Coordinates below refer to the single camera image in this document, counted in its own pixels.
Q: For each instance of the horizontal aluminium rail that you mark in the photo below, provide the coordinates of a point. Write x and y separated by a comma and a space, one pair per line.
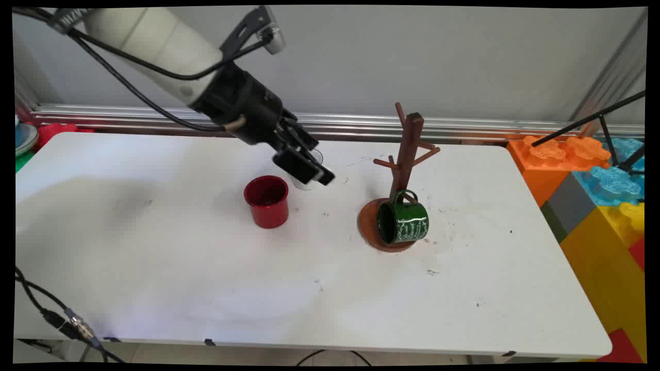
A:
464, 126

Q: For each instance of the white enamel mug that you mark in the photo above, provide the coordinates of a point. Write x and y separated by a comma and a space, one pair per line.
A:
304, 187

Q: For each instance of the green toy piece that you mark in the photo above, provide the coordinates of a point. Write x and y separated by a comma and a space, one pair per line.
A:
21, 161

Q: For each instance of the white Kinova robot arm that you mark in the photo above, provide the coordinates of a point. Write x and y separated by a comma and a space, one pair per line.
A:
154, 41

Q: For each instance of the small yellow studded brick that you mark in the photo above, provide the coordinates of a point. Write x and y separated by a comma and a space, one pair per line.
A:
631, 219

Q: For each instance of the slanted aluminium frame post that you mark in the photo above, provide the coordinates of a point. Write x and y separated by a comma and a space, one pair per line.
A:
613, 77

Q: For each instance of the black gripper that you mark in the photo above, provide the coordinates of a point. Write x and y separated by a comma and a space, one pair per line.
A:
242, 103

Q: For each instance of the small blue toy brick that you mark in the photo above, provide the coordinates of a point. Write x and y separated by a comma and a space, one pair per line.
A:
626, 149

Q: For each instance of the large yellow toy brick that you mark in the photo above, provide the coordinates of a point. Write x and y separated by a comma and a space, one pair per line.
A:
603, 278

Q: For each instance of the large blue toy brick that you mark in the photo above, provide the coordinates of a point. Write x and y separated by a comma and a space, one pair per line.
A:
608, 185

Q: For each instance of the red enamel cup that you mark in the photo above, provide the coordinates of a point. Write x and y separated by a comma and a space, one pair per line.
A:
268, 211

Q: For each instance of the pale blue plate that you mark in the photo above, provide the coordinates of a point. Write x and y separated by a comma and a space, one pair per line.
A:
25, 138

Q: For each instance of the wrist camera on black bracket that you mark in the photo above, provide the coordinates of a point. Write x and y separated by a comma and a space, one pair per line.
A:
252, 26

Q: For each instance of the orange giant toy brick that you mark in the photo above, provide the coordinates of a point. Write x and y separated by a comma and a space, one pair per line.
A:
541, 175

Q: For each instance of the brown wooden mug tree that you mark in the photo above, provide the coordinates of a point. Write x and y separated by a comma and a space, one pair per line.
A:
407, 154

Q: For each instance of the large red toy brick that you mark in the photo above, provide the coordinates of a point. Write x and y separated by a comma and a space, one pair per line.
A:
621, 348

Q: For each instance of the black tripod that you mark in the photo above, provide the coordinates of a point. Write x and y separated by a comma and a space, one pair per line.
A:
582, 122

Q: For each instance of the grey giant toy brick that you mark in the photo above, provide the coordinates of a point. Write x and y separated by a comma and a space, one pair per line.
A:
570, 206

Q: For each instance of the green enamel mug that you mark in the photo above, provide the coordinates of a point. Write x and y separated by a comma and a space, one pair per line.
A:
410, 224

